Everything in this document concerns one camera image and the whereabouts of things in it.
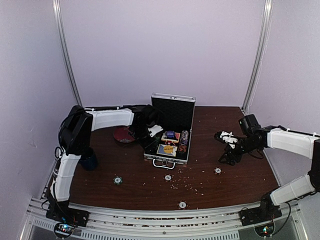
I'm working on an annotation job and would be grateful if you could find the green chip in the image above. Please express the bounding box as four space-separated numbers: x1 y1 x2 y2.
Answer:
113 176 123 185

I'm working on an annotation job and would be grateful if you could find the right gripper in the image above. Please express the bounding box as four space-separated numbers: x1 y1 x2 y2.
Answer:
218 135 260 166

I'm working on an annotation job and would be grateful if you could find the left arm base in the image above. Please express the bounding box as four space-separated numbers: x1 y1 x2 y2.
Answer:
45 200 90 240

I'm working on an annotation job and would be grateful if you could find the aluminium frame post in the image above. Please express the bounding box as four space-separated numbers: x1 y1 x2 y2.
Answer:
52 0 83 106
241 0 273 114

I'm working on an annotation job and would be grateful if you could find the purple small blind button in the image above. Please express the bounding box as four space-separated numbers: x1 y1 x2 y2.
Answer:
165 131 176 139

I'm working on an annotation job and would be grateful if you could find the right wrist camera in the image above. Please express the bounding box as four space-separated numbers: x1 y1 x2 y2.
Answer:
213 114 261 151

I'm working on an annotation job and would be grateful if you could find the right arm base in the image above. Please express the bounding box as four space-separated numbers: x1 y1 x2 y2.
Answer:
239 195 282 237

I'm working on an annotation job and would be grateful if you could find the yellow big blind button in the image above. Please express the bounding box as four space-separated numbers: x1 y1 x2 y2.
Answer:
163 145 174 154

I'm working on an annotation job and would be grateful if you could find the red floral plate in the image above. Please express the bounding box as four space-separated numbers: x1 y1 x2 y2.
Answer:
113 126 135 144

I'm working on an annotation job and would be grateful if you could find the purple chip stack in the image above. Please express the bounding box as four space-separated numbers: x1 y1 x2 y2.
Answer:
178 130 189 154

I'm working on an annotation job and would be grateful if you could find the left aluminium frame post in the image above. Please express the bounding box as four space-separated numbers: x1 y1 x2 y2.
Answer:
52 0 83 106

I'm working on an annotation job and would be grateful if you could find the red card deck box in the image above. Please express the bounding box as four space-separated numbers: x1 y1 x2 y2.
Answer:
161 131 181 143

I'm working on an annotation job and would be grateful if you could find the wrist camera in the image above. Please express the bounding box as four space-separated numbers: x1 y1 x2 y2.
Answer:
213 114 261 151
142 104 164 138

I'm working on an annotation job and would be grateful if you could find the red white chip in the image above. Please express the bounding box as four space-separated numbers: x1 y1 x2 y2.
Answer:
177 201 188 210
214 167 222 175

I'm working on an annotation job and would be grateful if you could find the dark blue mug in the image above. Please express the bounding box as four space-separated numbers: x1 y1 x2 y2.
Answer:
78 147 98 171

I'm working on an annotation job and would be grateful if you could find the aluminium front rail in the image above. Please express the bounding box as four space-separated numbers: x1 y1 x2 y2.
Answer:
18 197 311 240

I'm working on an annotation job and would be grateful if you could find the right aluminium frame post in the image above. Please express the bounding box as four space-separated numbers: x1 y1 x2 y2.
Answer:
241 0 273 114

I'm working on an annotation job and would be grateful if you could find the blue card deck box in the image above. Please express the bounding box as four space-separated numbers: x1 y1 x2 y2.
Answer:
156 144 178 157

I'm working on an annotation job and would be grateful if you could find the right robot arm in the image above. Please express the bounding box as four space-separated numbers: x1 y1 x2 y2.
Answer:
214 124 320 221

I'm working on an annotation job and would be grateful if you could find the red white chip front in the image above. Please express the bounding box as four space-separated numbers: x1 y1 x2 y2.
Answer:
177 201 188 210

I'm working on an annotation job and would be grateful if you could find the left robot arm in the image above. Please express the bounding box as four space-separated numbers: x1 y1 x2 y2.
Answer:
50 104 163 222

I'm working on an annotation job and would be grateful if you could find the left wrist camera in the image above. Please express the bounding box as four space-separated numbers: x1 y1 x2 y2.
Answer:
142 104 164 138

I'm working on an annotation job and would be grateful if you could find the aluminium poker case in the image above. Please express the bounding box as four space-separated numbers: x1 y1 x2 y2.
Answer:
144 93 196 170

